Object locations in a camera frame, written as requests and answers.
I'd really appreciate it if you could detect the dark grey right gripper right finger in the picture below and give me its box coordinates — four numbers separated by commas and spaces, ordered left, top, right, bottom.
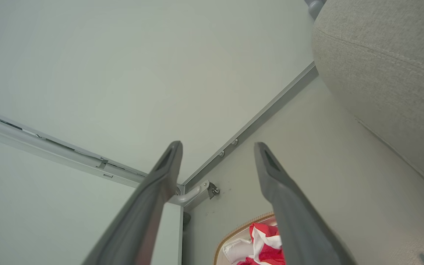
254, 142, 357, 265

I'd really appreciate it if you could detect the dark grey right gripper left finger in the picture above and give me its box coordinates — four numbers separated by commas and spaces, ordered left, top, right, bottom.
82, 140, 183, 265

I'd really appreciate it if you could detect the red and white garment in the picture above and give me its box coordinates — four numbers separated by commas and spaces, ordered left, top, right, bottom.
236, 222, 286, 265

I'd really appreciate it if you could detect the grey fabric sofa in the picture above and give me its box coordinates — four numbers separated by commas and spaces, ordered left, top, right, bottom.
311, 0, 424, 201

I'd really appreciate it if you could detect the white laundry basket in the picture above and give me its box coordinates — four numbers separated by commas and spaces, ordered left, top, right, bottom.
222, 238, 254, 264

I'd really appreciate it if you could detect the white basket with brown rim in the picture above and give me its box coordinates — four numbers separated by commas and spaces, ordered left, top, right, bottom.
214, 212, 286, 265

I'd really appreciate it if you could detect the grey baseboard strip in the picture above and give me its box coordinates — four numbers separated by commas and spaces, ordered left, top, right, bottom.
181, 62, 319, 192

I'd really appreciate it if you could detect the grey round pipe end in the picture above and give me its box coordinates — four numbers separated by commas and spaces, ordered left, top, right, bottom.
305, 0, 326, 20

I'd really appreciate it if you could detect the white vertical frame post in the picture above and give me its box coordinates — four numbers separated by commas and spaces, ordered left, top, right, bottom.
149, 202, 184, 265

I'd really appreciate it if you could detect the white aluminium frame rail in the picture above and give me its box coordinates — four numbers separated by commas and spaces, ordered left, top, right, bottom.
0, 109, 150, 189

